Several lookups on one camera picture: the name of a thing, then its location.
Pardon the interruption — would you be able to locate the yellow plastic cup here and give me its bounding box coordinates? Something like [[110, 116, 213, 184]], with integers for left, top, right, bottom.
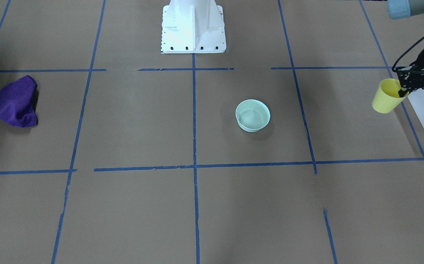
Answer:
[[372, 78, 406, 114]]

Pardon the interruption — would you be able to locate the purple cloth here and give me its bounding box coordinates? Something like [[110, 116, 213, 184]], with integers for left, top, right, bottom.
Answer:
[[0, 75, 38, 128]]

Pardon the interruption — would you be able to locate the mint green bowl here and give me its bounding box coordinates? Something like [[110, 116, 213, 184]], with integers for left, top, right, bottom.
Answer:
[[235, 99, 271, 132]]

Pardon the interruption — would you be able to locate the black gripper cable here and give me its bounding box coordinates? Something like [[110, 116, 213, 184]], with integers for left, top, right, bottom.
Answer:
[[392, 18, 424, 72]]

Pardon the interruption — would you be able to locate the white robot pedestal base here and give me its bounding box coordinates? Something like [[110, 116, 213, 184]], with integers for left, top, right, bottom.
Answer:
[[160, 0, 227, 54]]

